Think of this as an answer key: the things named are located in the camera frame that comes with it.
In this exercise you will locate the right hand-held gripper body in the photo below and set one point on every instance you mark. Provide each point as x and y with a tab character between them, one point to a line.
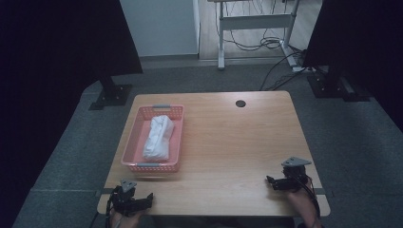
294	177

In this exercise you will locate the pink plastic basket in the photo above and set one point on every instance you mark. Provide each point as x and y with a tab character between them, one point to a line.
134	148

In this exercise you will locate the white power strip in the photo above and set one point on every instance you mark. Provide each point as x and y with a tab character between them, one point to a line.
297	69

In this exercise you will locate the person's left hand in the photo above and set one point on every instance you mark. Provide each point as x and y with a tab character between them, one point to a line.
126	221

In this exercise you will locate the black metal stand base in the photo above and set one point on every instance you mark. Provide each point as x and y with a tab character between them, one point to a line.
332	85
112	95

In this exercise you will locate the black curtain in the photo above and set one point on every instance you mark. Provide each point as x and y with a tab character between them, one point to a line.
361	34
63	41

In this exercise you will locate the white metal desk frame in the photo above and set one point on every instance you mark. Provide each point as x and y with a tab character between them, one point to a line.
253	22

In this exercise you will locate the white folded cloth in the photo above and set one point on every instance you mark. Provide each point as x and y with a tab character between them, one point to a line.
157	139

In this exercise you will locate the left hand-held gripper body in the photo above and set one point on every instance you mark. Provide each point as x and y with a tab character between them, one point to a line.
124	199

